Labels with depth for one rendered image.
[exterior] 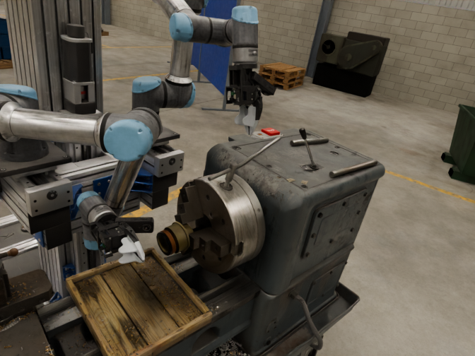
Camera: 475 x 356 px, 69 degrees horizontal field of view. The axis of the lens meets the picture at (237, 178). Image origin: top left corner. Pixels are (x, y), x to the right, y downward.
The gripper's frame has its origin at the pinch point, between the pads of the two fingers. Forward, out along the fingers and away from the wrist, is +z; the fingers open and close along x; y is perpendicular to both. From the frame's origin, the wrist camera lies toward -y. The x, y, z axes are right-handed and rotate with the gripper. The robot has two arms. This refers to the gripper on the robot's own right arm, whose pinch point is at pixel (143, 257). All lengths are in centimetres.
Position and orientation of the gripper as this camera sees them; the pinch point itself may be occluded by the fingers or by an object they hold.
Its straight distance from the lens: 99.4
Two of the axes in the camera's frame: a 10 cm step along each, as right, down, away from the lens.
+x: 1.4, -8.8, -4.5
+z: 6.5, 4.3, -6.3
